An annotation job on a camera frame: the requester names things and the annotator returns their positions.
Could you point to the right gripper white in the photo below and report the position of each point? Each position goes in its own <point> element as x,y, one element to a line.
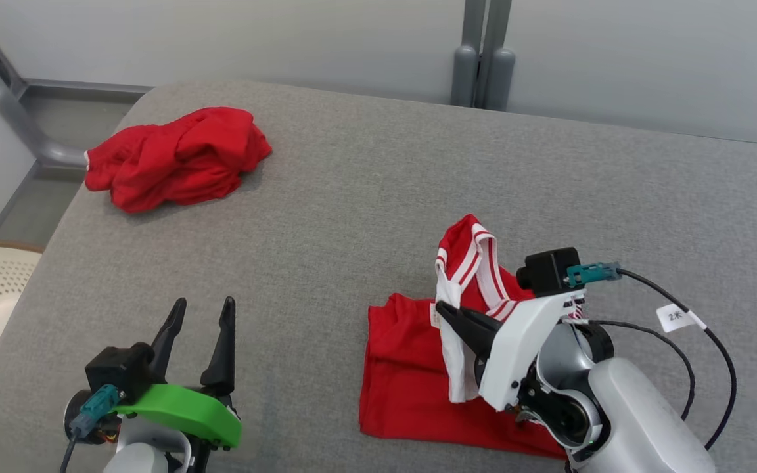
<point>523,348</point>

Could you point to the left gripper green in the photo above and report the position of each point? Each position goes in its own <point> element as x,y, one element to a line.
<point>188,410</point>

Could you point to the red shirt with white sleeves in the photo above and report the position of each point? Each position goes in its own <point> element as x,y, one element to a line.
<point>411,374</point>

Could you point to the red shorts with white trim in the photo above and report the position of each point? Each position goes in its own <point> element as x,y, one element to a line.
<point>175,161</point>

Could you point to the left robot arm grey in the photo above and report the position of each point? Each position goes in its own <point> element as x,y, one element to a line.
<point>145,453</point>

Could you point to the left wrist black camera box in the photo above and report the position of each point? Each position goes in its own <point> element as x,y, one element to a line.
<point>119,371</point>

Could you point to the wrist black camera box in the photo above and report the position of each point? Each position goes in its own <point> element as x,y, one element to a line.
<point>549,270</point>
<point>119,371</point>

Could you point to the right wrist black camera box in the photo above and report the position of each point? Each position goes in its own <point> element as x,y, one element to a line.
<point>549,270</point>

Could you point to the grey partition post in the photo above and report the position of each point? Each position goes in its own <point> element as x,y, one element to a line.
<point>498,66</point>
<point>465,66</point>

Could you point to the grey bent metal rail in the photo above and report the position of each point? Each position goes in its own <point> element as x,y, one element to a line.
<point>14,112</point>

